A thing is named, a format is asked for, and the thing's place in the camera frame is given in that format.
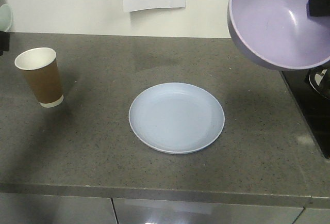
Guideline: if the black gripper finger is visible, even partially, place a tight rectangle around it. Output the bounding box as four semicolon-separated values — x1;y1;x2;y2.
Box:
308;0;330;17
0;31;10;55

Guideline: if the upper grey drawer front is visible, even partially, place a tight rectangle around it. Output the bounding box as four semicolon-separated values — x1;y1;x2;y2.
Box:
295;209;330;224

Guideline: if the black induction cooktop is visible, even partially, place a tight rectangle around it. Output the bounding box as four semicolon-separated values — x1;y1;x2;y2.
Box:
282;67;329;159

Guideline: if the left grey cabinet door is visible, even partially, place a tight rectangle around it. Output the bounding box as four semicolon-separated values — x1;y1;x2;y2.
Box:
1;193;117;223

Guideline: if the brown paper cup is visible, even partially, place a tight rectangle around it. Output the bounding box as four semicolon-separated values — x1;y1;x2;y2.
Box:
14;47;64;108

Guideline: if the grey cabinet door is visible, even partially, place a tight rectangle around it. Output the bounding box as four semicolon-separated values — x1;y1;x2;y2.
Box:
113;198;303;223
1;193;117;223

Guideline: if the middle grey cabinet door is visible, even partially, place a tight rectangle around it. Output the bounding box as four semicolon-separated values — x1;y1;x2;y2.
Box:
113;198;303;223

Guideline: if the lilac plastic bowl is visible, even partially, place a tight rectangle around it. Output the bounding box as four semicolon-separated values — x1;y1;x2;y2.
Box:
227;0;329;71

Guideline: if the pale green plastic spoon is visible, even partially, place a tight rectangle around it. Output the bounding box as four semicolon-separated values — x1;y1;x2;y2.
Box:
0;4;13;32

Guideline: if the light blue plate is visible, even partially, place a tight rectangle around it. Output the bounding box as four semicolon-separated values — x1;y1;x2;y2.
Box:
128;83;225;154

